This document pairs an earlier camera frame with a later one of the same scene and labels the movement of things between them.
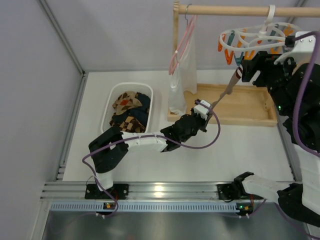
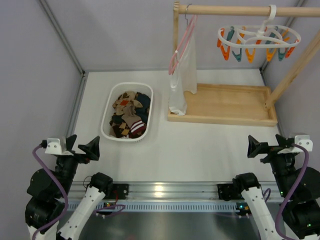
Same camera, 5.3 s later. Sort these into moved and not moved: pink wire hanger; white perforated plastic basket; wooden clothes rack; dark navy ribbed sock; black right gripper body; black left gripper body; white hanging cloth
Moved: black right gripper body; black left gripper body
Not moved: white perforated plastic basket; pink wire hanger; dark navy ribbed sock; white hanging cloth; wooden clothes rack
